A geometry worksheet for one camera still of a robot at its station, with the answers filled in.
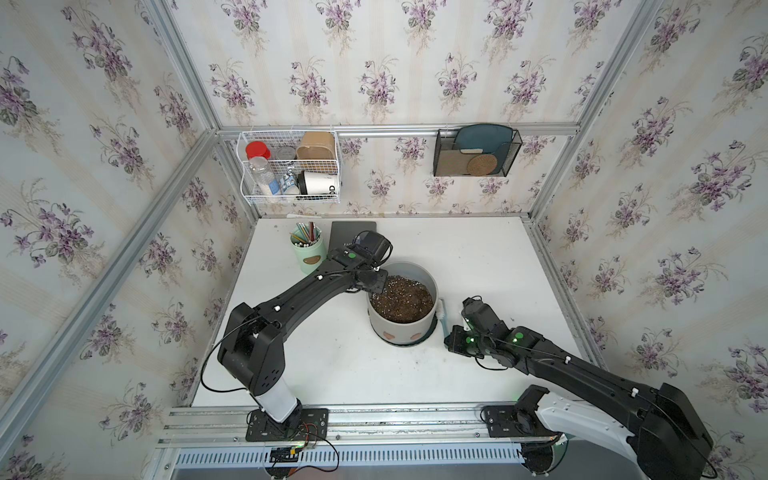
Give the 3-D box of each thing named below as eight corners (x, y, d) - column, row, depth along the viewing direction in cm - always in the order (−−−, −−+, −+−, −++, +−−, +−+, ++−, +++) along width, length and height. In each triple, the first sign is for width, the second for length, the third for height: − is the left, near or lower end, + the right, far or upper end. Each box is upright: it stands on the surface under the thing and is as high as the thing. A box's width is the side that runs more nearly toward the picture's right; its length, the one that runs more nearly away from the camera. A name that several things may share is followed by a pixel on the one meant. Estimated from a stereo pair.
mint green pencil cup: (298, 280, 104) (285, 248, 91) (304, 254, 112) (293, 222, 98) (325, 280, 104) (316, 248, 91) (329, 255, 112) (321, 222, 98)
